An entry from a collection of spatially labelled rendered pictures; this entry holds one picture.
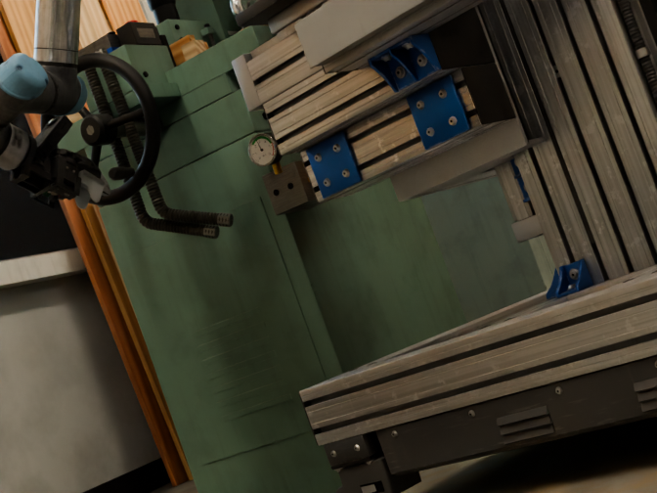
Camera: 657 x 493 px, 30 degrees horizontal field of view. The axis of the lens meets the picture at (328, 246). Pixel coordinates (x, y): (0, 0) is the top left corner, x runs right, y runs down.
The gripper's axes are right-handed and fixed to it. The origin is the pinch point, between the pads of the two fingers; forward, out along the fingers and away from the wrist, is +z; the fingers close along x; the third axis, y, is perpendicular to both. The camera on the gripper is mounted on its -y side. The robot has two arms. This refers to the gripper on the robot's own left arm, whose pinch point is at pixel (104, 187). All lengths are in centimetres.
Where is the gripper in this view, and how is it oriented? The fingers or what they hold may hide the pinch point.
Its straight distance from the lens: 229.0
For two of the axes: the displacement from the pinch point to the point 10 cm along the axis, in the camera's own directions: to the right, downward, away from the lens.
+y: 0.4, 8.7, -4.8
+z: 6.1, 3.6, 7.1
